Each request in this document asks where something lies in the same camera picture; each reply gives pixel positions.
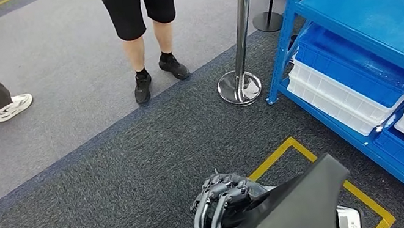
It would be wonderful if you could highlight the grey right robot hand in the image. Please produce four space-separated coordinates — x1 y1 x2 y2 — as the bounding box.
183 161 284 228

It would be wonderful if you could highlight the black plastic frame part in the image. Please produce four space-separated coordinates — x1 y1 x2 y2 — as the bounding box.
124 150 359 228

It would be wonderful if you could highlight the blue metal shelf rack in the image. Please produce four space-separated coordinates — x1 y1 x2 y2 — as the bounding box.
249 0 404 228

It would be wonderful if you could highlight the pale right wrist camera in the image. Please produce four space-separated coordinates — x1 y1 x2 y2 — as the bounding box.
333 202 364 228

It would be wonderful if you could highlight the chrome stanchion post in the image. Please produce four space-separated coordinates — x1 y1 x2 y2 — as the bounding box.
202 0 275 111

